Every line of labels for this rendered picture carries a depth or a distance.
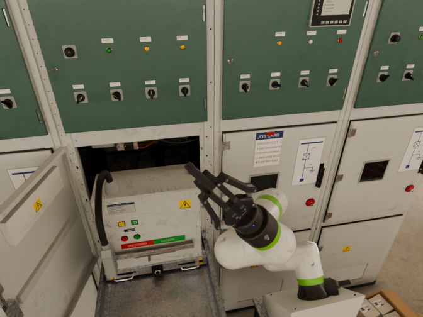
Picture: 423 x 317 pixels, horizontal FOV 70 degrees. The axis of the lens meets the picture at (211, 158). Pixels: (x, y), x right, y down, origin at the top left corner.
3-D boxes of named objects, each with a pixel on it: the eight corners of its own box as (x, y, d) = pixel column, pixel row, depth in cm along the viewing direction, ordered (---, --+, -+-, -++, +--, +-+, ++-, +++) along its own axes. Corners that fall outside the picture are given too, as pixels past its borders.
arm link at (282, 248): (300, 228, 84) (304, 267, 77) (260, 235, 90) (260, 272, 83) (280, 205, 75) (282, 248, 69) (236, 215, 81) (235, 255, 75)
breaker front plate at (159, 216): (201, 258, 165) (199, 190, 139) (110, 273, 156) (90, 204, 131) (201, 256, 166) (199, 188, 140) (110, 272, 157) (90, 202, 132)
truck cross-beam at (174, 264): (206, 263, 167) (206, 256, 164) (106, 280, 158) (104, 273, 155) (204, 256, 171) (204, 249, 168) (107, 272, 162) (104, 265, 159)
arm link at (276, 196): (265, 214, 133) (257, 188, 132) (294, 209, 127) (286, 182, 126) (252, 230, 117) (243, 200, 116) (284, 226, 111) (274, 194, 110)
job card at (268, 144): (279, 165, 162) (284, 130, 151) (253, 168, 160) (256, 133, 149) (279, 164, 163) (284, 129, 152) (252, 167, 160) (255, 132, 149)
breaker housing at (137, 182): (202, 256, 165) (200, 187, 140) (109, 272, 157) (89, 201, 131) (189, 199, 208) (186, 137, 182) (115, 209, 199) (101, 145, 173)
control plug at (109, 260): (117, 277, 144) (111, 252, 135) (106, 278, 143) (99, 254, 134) (118, 263, 150) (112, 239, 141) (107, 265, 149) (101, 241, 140)
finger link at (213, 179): (219, 189, 61) (229, 178, 61) (204, 176, 58) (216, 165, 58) (215, 185, 62) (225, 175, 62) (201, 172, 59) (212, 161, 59)
